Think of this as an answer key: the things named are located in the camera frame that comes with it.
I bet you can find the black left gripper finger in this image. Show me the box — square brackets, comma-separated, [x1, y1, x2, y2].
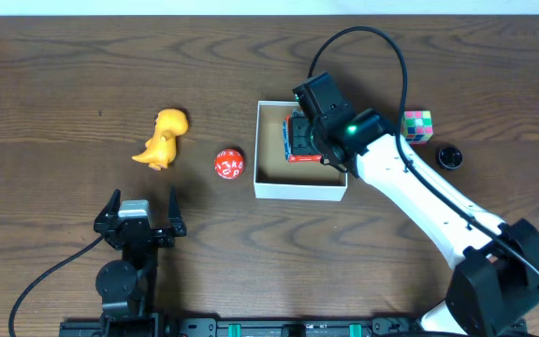
[104, 189, 121, 219]
[168, 187, 182, 225]

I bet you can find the red toy robot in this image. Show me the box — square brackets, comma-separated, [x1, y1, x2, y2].
[283, 109, 323, 163]

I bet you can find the white cardboard box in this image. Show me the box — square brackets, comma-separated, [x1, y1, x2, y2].
[253, 101, 348, 201]

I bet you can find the multicoloured puzzle cube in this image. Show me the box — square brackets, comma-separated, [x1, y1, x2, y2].
[401, 110, 433, 144]

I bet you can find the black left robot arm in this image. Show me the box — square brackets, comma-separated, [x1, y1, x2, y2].
[94, 188, 186, 320]

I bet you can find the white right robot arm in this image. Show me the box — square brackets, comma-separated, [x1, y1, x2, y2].
[211, 74, 539, 337]

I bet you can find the orange toy dinosaur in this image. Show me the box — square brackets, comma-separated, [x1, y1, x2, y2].
[132, 109, 189, 170]

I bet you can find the red ball with white letters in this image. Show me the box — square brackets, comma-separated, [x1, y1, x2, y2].
[214, 149, 245, 180]

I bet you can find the small black round cap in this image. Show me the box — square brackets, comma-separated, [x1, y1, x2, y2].
[436, 146, 463, 170]

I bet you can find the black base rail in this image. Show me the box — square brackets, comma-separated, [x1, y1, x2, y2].
[58, 314, 528, 337]

